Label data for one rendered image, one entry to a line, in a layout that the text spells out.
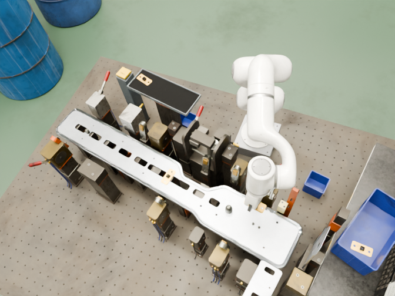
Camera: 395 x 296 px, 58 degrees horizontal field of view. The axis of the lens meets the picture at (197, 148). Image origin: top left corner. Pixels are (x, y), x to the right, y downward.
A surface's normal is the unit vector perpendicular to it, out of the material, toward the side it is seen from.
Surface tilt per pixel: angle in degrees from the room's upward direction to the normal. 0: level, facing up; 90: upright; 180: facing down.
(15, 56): 90
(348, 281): 0
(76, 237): 0
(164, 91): 0
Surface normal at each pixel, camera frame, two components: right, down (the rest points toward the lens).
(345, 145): -0.08, -0.48
